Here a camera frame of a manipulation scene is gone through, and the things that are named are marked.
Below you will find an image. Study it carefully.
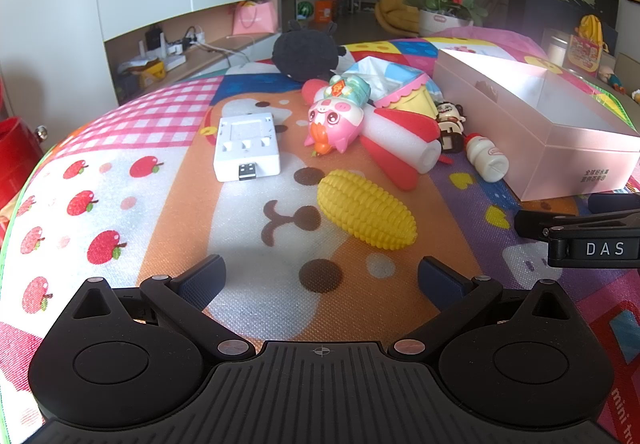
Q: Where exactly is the white battery charger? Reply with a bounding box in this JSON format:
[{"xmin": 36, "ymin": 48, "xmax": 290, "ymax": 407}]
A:
[{"xmin": 214, "ymin": 113, "xmax": 282, "ymax": 183}]

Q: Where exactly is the white cylindrical appliance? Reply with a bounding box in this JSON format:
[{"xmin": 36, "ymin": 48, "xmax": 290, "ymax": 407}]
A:
[{"xmin": 542, "ymin": 28, "xmax": 571, "ymax": 67}]

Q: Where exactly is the colourful cartoon play mat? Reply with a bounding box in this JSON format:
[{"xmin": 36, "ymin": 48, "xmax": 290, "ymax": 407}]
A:
[{"xmin": 0, "ymin": 36, "xmax": 640, "ymax": 444}]

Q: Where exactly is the small white toy bottle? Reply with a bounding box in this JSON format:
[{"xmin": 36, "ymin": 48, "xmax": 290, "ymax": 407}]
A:
[{"xmin": 465, "ymin": 131, "xmax": 511, "ymax": 183}]

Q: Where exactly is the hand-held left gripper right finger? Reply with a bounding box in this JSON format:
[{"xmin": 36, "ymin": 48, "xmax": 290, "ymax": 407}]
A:
[{"xmin": 387, "ymin": 256, "xmax": 571, "ymax": 361}]

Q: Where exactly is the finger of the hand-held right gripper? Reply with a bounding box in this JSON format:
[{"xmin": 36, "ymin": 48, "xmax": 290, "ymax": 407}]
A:
[
  {"xmin": 587, "ymin": 194, "xmax": 640, "ymax": 217},
  {"xmin": 515, "ymin": 209, "xmax": 640, "ymax": 269}
]

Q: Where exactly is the red box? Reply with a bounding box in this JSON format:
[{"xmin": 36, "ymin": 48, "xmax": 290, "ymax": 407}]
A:
[{"xmin": 0, "ymin": 116, "xmax": 51, "ymax": 211}]

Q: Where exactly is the black plush toy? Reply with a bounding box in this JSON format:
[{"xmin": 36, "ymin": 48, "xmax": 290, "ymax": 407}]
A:
[{"xmin": 272, "ymin": 20, "xmax": 346, "ymax": 83}]

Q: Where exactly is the blue tissue pack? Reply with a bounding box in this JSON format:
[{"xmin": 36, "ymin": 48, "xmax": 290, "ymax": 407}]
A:
[{"xmin": 342, "ymin": 56, "xmax": 426, "ymax": 107}]

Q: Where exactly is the pink cardboard box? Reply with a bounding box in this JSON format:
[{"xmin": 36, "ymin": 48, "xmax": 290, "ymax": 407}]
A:
[{"xmin": 432, "ymin": 48, "xmax": 640, "ymax": 202}]

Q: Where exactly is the pink pig toy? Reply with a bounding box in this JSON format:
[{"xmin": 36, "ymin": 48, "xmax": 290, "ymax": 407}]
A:
[{"xmin": 305, "ymin": 74, "xmax": 373, "ymax": 159}]

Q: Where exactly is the pink gift bag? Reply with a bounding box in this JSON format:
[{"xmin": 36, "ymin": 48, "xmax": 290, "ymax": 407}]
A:
[{"xmin": 231, "ymin": 0, "xmax": 280, "ymax": 35}]

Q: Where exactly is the yellow box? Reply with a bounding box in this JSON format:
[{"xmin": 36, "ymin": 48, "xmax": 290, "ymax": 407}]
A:
[{"xmin": 139, "ymin": 61, "xmax": 167, "ymax": 87}]

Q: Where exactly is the red and white foam rocket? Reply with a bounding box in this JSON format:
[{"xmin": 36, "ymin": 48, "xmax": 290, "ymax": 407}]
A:
[{"xmin": 301, "ymin": 78, "xmax": 442, "ymax": 191}]

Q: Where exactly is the small panda figurine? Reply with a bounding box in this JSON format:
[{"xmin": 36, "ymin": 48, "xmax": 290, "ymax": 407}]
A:
[{"xmin": 434, "ymin": 101, "xmax": 469, "ymax": 155}]

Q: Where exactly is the black router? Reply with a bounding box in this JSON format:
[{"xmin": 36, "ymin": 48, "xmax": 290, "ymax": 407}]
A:
[{"xmin": 145, "ymin": 26, "xmax": 164, "ymax": 59}]

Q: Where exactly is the white power strip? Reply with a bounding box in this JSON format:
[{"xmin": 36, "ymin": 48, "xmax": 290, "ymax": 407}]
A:
[{"xmin": 170, "ymin": 26, "xmax": 207, "ymax": 52}]

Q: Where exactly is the white and wood wall cabinet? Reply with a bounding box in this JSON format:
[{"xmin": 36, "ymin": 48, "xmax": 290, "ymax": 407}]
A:
[{"xmin": 95, "ymin": 0, "xmax": 282, "ymax": 97}]

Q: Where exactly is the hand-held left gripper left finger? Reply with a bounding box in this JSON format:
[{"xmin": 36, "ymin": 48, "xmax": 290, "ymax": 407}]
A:
[{"xmin": 72, "ymin": 256, "xmax": 257, "ymax": 361}]

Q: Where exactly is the yellow toy corn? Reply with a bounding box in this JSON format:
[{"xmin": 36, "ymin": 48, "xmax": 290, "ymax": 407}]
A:
[{"xmin": 317, "ymin": 169, "xmax": 418, "ymax": 252}]

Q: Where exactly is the yellow backpack toy pack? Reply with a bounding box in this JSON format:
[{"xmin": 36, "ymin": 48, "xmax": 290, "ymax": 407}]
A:
[{"xmin": 567, "ymin": 15, "xmax": 612, "ymax": 77}]

